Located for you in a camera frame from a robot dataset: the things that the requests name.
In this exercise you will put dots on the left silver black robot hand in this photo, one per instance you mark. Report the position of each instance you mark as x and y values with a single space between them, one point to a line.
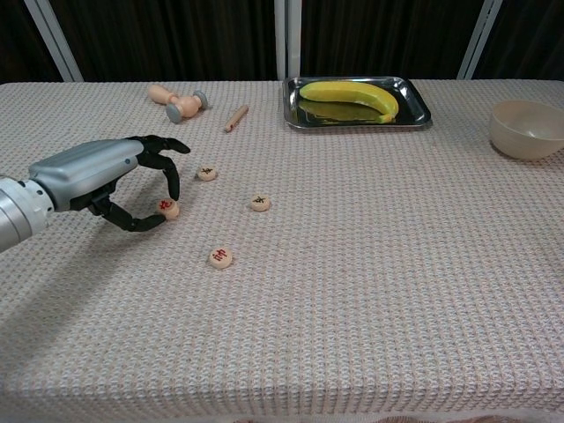
88 167

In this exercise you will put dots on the black-lettered wooden chess piece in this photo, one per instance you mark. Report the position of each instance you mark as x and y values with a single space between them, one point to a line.
260 202
207 172

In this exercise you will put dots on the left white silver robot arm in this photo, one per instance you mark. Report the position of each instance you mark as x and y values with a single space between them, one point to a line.
17 211

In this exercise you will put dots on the wooden toy hammer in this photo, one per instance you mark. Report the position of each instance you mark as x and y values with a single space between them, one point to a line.
187 106

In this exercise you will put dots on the black curtain panel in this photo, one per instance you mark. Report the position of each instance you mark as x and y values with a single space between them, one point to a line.
17 39
176 39
529 39
388 39

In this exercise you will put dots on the short wooden stick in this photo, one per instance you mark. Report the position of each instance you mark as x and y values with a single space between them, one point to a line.
235 119

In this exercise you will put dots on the yellow banana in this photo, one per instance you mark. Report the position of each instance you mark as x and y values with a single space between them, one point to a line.
348 93

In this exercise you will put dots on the beige woven tablecloth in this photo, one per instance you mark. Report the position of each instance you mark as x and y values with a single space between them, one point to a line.
352 264

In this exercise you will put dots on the rectangular metal tray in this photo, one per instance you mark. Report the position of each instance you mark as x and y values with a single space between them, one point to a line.
412 108

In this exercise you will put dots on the beige plastic bowl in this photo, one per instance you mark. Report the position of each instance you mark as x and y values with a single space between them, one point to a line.
524 132

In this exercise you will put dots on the white partition frame post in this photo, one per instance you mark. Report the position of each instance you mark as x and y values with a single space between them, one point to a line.
55 39
479 39
280 44

